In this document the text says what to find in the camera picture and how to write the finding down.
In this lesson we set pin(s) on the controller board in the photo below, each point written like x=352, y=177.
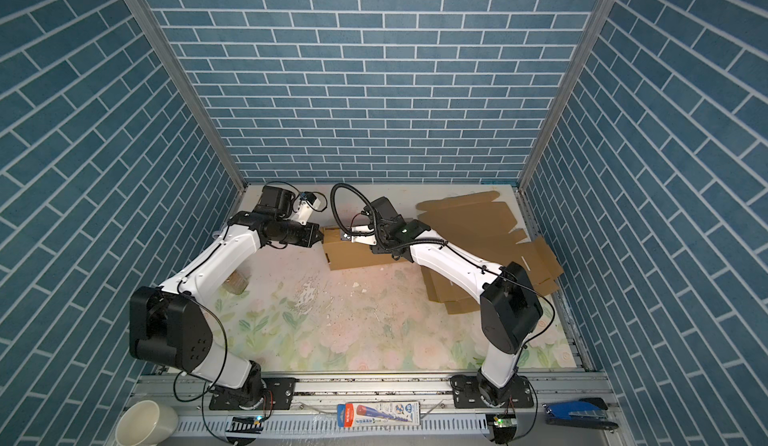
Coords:
x=244, y=429
x=502, y=427

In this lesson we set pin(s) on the blue stapler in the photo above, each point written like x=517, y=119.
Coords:
x=585, y=413

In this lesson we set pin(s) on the aluminium rail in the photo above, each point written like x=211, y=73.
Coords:
x=312, y=415

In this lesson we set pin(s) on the right controller board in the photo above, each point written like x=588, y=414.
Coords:
x=502, y=427

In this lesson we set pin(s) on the left controller board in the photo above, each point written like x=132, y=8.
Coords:
x=244, y=429

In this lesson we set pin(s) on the brown cardboard box stack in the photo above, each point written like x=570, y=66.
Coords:
x=486, y=227

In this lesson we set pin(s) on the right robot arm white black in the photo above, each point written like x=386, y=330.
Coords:
x=509, y=306

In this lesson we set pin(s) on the white bowl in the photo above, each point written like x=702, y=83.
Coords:
x=146, y=423

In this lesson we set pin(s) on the small jar with lid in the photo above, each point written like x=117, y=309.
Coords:
x=236, y=283

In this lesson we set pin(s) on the toothpaste package red blue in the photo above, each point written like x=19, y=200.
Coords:
x=391, y=413

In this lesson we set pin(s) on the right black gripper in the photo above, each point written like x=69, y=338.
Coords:
x=379, y=249

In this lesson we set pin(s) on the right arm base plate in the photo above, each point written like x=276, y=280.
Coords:
x=474, y=391

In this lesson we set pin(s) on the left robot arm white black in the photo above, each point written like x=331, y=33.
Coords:
x=169, y=323

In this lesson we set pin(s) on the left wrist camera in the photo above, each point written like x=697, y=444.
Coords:
x=304, y=207

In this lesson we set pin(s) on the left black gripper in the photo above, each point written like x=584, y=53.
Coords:
x=309, y=239

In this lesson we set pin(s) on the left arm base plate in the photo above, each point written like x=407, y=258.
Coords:
x=275, y=393

